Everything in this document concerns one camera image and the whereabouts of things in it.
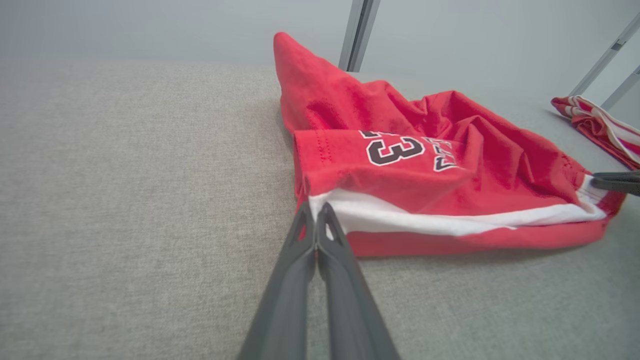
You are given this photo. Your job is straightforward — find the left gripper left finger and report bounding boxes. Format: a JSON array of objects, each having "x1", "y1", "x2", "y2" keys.
[{"x1": 237, "y1": 202, "x2": 317, "y2": 360}]

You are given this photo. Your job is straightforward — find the red Bulls jersey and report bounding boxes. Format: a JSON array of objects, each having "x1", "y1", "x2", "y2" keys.
[{"x1": 551, "y1": 95, "x2": 640, "y2": 172}]

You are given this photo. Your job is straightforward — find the red shorts with white stripes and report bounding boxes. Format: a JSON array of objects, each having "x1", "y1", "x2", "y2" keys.
[{"x1": 273, "y1": 31, "x2": 627, "y2": 258}]

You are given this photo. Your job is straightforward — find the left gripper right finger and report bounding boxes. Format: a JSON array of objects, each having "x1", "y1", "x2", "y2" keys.
[{"x1": 316, "y1": 202, "x2": 401, "y2": 360}]

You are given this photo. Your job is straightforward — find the grey double-post stand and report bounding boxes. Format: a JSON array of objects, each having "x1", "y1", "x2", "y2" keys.
[{"x1": 338, "y1": 0, "x2": 382, "y2": 73}]

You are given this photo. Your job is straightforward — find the grey metal frame bar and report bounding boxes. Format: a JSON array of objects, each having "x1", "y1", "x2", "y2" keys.
[
  {"x1": 569, "y1": 14, "x2": 640, "y2": 97},
  {"x1": 600, "y1": 67, "x2": 640, "y2": 112}
]

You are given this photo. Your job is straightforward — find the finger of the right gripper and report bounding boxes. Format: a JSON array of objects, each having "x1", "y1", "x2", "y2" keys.
[{"x1": 590, "y1": 170, "x2": 640, "y2": 197}]

